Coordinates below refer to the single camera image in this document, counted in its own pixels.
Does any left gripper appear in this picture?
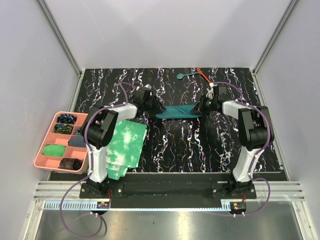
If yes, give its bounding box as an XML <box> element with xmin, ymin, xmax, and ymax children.
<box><xmin>143</xmin><ymin>94</ymin><xmax>166</xmax><ymax>117</ymax></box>

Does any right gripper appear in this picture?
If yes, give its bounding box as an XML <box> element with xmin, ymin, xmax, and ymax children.
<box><xmin>189</xmin><ymin>94</ymin><xmax>217</xmax><ymax>117</ymax></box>

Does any teal satin napkin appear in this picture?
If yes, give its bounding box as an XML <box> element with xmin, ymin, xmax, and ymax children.
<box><xmin>156</xmin><ymin>105</ymin><xmax>201</xmax><ymax>119</ymax></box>

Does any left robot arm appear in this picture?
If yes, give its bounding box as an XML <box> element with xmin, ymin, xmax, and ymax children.
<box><xmin>80</xmin><ymin>84</ymin><xmax>166</xmax><ymax>198</ymax></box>

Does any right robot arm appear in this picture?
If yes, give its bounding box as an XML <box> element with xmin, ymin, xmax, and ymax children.
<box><xmin>190</xmin><ymin>86</ymin><xmax>275</xmax><ymax>199</ymax></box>

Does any teal plastic spoon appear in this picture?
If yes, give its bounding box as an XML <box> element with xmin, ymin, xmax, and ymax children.
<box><xmin>176</xmin><ymin>72</ymin><xmax>199</xmax><ymax>80</ymax></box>

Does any black marble pattern mat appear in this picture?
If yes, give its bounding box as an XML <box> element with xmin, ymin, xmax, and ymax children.
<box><xmin>72</xmin><ymin>66</ymin><xmax>283</xmax><ymax>174</ymax></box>

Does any orange plastic fork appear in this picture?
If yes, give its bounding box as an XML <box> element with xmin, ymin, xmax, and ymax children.
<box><xmin>196</xmin><ymin>67</ymin><xmax>212</xmax><ymax>84</ymax></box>

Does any green tie-dye cloth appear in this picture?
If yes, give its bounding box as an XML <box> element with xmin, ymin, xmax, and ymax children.
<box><xmin>105</xmin><ymin>120</ymin><xmax>147</xmax><ymax>180</ymax></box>

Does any dark blue rolled cloth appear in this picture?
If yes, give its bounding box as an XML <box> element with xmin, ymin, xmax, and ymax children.
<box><xmin>68</xmin><ymin>135</ymin><xmax>87</xmax><ymax>148</ymax></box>

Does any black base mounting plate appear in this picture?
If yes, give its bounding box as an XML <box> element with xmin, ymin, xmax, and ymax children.
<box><xmin>67</xmin><ymin>173</ymin><xmax>257</xmax><ymax>210</ymax></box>

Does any blue patterned rolled cloth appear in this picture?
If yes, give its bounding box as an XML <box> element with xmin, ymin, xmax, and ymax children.
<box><xmin>56</xmin><ymin>113</ymin><xmax>77</xmax><ymax>125</ymax></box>

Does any pink compartment tray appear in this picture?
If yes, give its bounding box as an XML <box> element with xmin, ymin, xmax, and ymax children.
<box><xmin>33</xmin><ymin>111</ymin><xmax>88</xmax><ymax>175</ymax></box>

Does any brown patterned rolled cloth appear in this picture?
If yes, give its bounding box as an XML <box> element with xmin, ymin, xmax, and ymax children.
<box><xmin>59</xmin><ymin>158</ymin><xmax>83</xmax><ymax>171</ymax></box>

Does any green rolled cloth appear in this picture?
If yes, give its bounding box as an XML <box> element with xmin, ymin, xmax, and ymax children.
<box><xmin>42</xmin><ymin>144</ymin><xmax>66</xmax><ymax>157</ymax></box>

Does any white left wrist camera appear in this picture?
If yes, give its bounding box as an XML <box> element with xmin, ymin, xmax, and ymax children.
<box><xmin>136</xmin><ymin>84</ymin><xmax>152</xmax><ymax>91</ymax></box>

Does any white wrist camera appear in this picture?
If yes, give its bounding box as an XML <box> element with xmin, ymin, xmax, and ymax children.
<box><xmin>205</xmin><ymin>82</ymin><xmax>216</xmax><ymax>100</ymax></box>
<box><xmin>136</xmin><ymin>84</ymin><xmax>152</xmax><ymax>91</ymax></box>

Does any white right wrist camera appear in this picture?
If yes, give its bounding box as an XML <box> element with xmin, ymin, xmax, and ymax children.
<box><xmin>205</xmin><ymin>82</ymin><xmax>216</xmax><ymax>100</ymax></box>

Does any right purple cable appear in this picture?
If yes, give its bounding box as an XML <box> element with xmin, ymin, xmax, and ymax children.
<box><xmin>207</xmin><ymin>81</ymin><xmax>273</xmax><ymax>217</ymax></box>

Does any purple cable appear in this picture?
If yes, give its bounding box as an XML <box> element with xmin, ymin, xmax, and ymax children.
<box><xmin>61</xmin><ymin>81</ymin><xmax>141</xmax><ymax>237</ymax></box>
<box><xmin>207</xmin><ymin>81</ymin><xmax>273</xmax><ymax>217</ymax></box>

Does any left aluminium frame post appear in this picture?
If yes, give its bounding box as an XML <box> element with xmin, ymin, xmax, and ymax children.
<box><xmin>35</xmin><ymin>0</ymin><xmax>82</xmax><ymax>77</ymax></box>

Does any aluminium front rail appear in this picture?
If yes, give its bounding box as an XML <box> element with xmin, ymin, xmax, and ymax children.
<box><xmin>33</xmin><ymin>181</ymin><xmax>305</xmax><ymax>212</ymax></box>

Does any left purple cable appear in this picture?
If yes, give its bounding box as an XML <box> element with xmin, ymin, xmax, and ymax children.
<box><xmin>61</xmin><ymin>81</ymin><xmax>141</xmax><ymax>237</ymax></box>

